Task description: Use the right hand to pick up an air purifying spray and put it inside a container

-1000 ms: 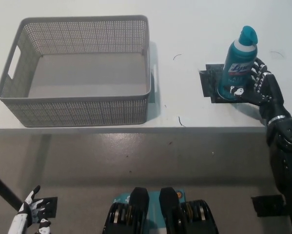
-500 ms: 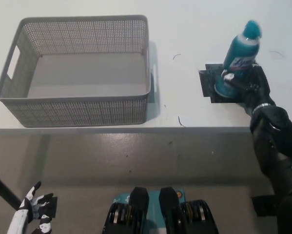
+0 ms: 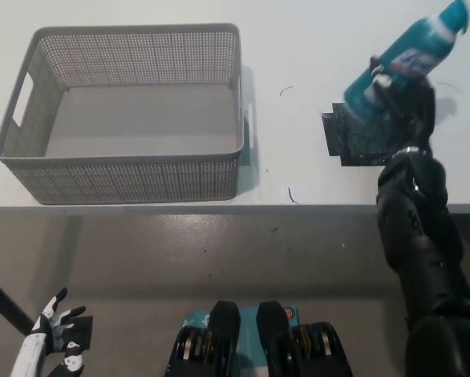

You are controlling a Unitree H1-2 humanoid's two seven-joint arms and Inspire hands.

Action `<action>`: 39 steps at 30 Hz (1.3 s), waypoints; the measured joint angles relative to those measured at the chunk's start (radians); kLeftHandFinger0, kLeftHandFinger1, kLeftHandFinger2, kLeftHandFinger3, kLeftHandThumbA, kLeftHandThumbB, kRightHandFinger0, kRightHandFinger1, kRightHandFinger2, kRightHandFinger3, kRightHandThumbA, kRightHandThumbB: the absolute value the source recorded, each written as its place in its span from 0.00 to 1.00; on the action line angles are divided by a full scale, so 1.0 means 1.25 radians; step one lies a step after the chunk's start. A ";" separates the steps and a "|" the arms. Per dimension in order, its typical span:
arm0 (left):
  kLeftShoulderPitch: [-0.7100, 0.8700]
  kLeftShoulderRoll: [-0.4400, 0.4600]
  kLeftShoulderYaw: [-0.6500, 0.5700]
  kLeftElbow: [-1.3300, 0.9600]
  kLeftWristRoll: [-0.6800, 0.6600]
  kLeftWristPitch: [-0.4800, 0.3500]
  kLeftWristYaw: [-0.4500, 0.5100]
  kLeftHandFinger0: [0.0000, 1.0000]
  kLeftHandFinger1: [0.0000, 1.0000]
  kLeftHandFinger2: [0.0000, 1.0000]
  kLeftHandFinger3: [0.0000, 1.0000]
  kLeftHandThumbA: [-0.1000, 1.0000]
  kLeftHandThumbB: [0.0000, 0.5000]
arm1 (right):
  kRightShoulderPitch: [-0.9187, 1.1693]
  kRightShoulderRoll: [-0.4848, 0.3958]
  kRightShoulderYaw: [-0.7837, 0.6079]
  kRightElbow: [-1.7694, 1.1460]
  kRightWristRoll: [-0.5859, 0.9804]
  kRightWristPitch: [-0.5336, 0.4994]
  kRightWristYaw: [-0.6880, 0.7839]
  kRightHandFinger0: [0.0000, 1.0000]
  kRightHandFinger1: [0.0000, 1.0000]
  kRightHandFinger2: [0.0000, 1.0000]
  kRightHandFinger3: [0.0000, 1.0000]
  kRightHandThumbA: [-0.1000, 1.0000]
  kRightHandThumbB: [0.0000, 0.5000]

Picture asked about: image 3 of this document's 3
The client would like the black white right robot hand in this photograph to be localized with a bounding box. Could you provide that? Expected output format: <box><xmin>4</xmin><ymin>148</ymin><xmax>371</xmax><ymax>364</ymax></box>
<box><xmin>369</xmin><ymin>54</ymin><xmax>439</xmax><ymax>159</ymax></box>

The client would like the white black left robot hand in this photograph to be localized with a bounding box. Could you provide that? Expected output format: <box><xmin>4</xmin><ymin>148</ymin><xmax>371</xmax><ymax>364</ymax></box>
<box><xmin>30</xmin><ymin>287</ymin><xmax>87</xmax><ymax>377</ymax></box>

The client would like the teal Lysol air spray can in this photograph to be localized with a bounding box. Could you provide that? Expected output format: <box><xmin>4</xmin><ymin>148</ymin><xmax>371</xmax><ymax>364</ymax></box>
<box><xmin>343</xmin><ymin>0</ymin><xmax>470</xmax><ymax>119</ymax></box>

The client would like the black diagonal table leg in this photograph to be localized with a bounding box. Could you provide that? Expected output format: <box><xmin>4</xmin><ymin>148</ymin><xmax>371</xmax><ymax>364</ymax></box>
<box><xmin>0</xmin><ymin>269</ymin><xmax>35</xmax><ymax>338</ymax></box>

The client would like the black tape square patch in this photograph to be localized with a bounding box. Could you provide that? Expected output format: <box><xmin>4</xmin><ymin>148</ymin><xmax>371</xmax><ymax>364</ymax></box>
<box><xmin>321</xmin><ymin>101</ymin><xmax>401</xmax><ymax>168</ymax></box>

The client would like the black teal robot body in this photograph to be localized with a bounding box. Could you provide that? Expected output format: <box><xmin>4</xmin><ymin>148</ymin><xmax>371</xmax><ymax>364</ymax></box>
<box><xmin>165</xmin><ymin>300</ymin><xmax>354</xmax><ymax>377</ymax></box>

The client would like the grey perforated plastic basket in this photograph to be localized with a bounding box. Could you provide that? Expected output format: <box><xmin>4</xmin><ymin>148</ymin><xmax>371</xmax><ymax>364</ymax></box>
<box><xmin>0</xmin><ymin>22</ymin><xmax>256</xmax><ymax>207</ymax></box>

